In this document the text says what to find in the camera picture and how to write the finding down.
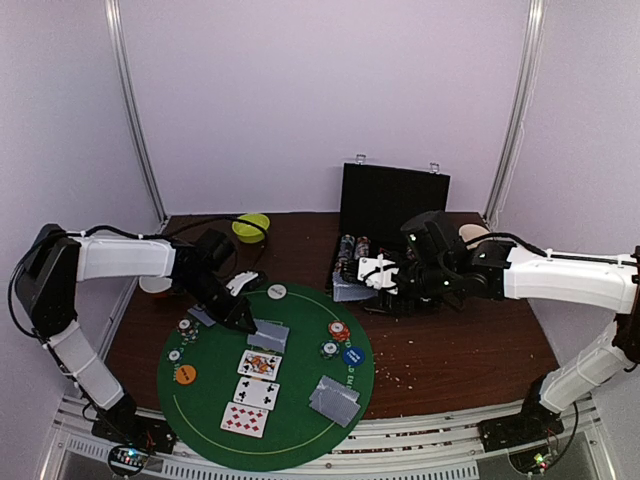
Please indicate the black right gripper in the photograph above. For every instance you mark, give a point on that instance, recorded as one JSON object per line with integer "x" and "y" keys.
{"x": 400, "y": 279}

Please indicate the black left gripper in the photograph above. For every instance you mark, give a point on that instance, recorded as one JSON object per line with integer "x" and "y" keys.
{"x": 239, "y": 306}

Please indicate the single blue playing card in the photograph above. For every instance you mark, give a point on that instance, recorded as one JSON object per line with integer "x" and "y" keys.
{"x": 201, "y": 316}

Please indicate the white dealer button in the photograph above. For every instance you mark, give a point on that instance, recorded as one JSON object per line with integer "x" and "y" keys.
{"x": 277, "y": 291}

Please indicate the blue playing card deck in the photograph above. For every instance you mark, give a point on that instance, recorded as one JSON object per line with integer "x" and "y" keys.
{"x": 343, "y": 291}

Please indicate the green white small chip stack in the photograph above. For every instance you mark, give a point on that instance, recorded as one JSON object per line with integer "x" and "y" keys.
{"x": 175, "y": 356}

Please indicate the orange big blind button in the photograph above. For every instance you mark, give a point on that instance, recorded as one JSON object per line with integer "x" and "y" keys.
{"x": 185, "y": 375}

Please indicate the queen of spades card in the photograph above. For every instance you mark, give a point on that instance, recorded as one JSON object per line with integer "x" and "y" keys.
{"x": 259, "y": 365}

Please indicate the red cream poker chip stack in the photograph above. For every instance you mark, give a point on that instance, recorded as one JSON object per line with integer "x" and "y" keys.
{"x": 339, "y": 331}

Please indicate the blue small blind button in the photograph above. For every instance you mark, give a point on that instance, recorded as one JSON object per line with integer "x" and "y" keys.
{"x": 353, "y": 356}

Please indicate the ace of clubs card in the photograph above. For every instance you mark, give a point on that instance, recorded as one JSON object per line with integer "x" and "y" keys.
{"x": 256, "y": 393}

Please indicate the ten of diamonds card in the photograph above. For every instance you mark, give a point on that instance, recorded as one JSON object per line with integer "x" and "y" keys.
{"x": 244, "y": 420}

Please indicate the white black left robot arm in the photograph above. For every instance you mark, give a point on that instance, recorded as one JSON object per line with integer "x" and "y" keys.
{"x": 54, "y": 279}

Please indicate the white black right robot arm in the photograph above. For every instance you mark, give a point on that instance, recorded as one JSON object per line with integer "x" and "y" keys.
{"x": 484, "y": 356}

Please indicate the white patterned ceramic mug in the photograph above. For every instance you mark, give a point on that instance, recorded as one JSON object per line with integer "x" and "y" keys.
{"x": 470, "y": 232}

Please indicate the lime green plastic bowl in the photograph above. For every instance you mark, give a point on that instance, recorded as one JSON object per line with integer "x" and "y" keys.
{"x": 251, "y": 228}

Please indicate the orange white bowl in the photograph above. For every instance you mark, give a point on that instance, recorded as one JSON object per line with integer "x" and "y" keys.
{"x": 157, "y": 286}

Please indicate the black poker chip case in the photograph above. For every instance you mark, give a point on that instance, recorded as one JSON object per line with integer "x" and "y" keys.
{"x": 375, "y": 202}

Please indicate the round green poker mat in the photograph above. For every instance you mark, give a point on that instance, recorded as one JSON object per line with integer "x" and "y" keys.
{"x": 294, "y": 432}

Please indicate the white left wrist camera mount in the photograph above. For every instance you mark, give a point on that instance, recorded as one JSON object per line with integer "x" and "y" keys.
{"x": 246, "y": 281}

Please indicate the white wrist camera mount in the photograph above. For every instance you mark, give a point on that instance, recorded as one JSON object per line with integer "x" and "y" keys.
{"x": 246, "y": 281}
{"x": 378, "y": 273}

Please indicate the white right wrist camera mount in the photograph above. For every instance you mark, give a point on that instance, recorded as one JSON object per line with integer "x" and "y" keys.
{"x": 378, "y": 273}

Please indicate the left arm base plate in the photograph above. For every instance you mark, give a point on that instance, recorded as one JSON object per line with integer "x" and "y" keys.
{"x": 149, "y": 434}

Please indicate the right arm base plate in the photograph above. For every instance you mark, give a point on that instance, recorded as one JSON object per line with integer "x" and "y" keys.
{"x": 518, "y": 429}

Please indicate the silver aluminium frame post left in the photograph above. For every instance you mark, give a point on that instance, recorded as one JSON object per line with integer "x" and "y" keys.
{"x": 117, "y": 36}

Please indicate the silver aluminium frame post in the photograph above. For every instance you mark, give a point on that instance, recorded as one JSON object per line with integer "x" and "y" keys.
{"x": 117, "y": 36}
{"x": 524, "y": 88}

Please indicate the silver aluminium frame post right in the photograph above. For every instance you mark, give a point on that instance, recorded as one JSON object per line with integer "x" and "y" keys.
{"x": 524, "y": 88}

